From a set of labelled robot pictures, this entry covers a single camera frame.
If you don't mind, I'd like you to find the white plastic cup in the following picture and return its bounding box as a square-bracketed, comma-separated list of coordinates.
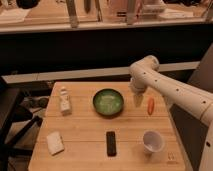
[142, 130, 165, 154]

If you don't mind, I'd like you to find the black remote control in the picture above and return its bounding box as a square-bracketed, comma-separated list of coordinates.
[106, 131, 117, 157]

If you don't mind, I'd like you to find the orange carrot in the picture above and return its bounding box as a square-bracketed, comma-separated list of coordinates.
[147, 98, 155, 115]

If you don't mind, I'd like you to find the small white bottle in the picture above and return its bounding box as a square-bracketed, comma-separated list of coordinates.
[60, 87, 71, 115]

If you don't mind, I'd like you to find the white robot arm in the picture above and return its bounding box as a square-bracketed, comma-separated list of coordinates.
[129, 55, 213, 171]

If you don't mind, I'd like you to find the white folded cloth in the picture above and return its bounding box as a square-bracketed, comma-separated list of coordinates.
[46, 132, 64, 155]

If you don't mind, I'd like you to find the green ceramic bowl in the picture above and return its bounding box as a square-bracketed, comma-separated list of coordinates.
[93, 88, 124, 117]

